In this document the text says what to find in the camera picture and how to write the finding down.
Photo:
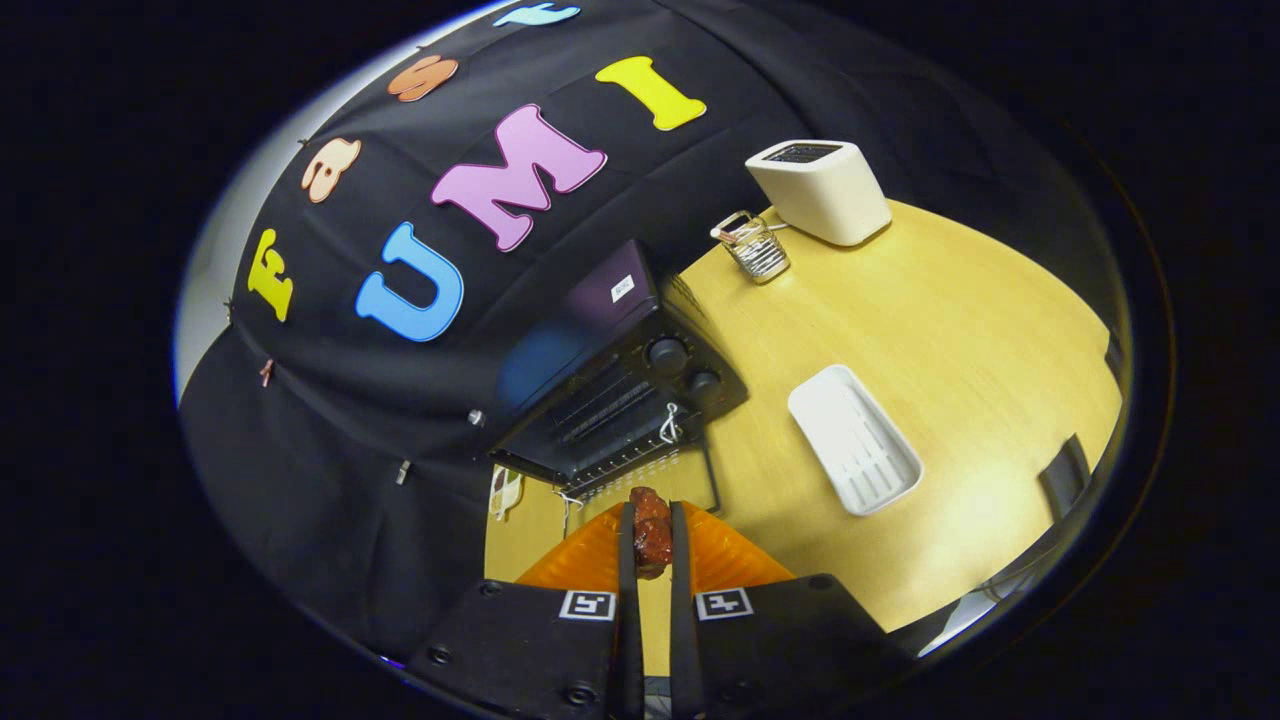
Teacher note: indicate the dark flat object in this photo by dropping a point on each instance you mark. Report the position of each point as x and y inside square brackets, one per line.
[1065, 480]

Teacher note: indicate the pink clip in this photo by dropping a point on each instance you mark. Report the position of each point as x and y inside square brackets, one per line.
[266, 373]

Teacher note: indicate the brown grilled meat slice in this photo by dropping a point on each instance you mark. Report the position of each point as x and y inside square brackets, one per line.
[652, 535]

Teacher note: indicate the black backdrop cloth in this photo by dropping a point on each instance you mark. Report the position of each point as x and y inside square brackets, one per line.
[330, 430]

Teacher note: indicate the black toaster oven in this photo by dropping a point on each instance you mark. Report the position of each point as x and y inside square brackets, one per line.
[610, 290]

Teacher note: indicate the white bread toaster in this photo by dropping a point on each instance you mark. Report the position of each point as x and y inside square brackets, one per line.
[830, 200]

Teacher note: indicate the white divided condiment dish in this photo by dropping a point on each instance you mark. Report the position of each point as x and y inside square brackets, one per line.
[505, 492]

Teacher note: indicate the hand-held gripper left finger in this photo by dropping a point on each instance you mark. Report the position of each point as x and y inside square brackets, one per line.
[628, 620]

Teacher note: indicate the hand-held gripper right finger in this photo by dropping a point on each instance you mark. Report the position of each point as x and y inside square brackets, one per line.
[682, 620]

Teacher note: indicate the clear jar of toothpicks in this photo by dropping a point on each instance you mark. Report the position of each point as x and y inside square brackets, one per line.
[760, 255]

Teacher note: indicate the silver metal clip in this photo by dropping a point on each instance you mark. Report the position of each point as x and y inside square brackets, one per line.
[403, 472]

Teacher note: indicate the white ribbed rectangular tray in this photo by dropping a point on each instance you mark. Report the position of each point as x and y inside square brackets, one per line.
[850, 440]

